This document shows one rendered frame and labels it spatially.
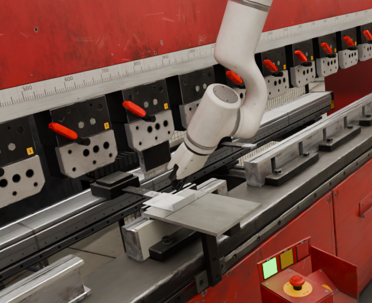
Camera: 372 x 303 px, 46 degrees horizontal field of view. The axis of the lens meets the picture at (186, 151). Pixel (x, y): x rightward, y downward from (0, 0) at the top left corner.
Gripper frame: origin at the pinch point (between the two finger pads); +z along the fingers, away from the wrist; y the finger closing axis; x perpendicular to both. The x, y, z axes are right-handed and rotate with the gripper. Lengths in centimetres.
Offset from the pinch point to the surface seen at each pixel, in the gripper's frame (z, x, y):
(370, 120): 13, 10, -127
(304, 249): 4.8, 34.1, -22.4
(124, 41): -26.6, -28.3, 5.6
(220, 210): -2.6, 13.4, -1.9
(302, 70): -10, -14, -76
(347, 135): 13, 11, -102
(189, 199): 3.3, 4.5, -1.8
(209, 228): -5.4, 16.8, 7.3
